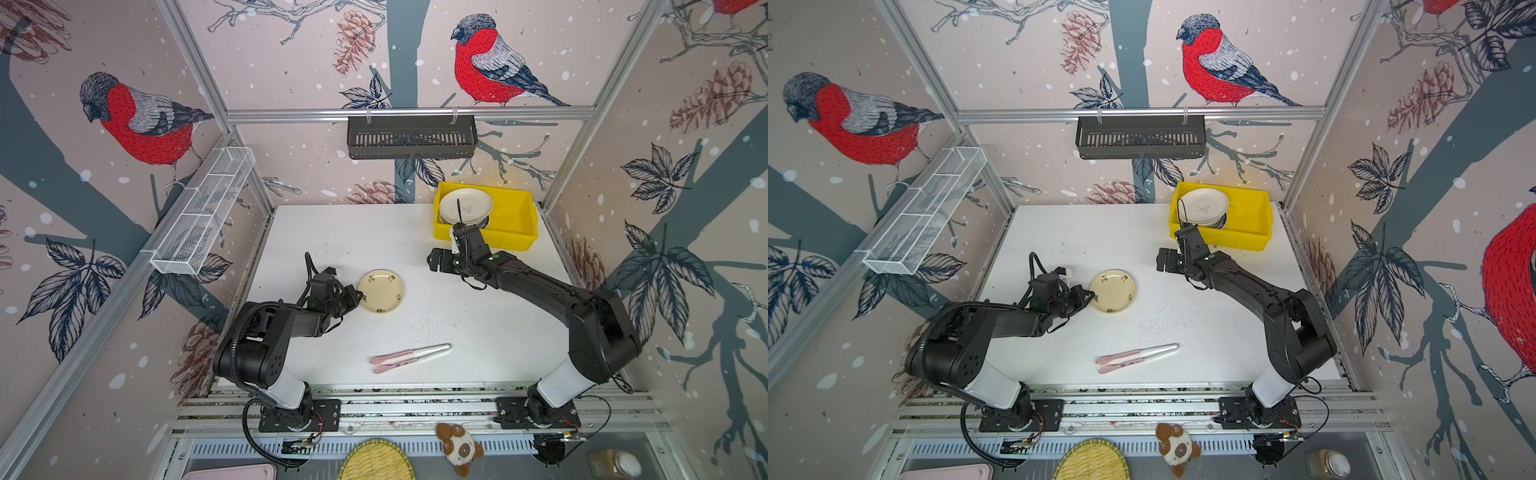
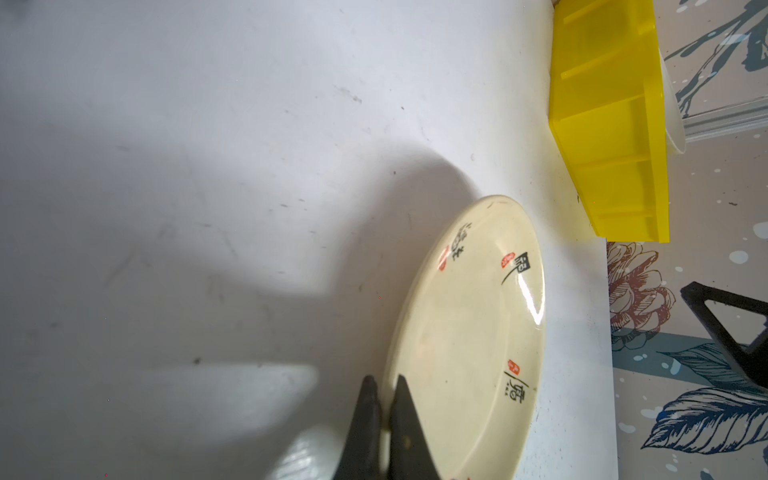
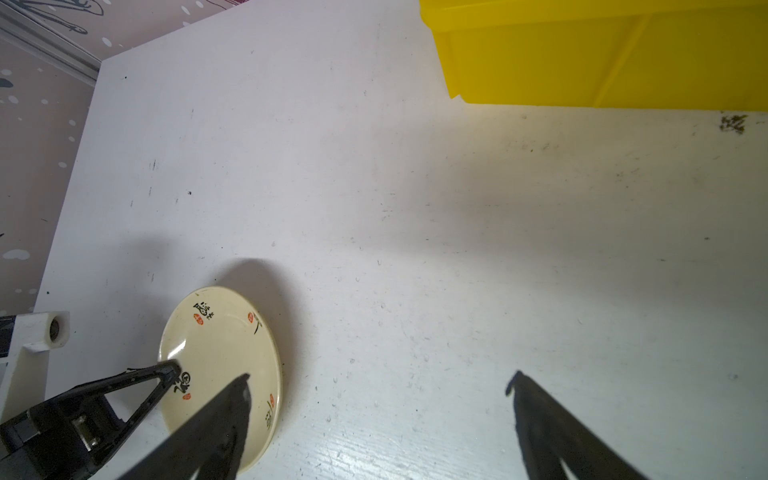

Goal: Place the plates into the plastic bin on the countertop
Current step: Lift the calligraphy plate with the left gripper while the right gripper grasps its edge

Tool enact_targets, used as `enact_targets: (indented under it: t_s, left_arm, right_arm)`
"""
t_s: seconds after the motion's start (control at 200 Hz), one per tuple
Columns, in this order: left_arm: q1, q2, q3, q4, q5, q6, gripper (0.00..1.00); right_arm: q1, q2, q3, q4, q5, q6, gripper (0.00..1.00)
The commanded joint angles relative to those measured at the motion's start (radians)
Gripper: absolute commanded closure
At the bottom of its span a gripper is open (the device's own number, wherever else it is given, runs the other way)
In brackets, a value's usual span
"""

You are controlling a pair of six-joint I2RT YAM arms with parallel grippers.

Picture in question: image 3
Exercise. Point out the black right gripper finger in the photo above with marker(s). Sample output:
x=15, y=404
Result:
x=554, y=443

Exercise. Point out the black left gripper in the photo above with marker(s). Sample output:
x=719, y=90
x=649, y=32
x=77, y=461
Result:
x=54, y=438

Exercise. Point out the cream plate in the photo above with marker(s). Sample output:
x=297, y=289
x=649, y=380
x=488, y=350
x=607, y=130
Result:
x=216, y=335

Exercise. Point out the yellow plastic bin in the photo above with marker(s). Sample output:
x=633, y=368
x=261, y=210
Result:
x=704, y=55

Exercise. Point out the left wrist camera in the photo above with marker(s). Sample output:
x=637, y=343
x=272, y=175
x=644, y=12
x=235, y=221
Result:
x=26, y=343

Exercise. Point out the aluminium frame post left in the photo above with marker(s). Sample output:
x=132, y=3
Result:
x=43, y=42

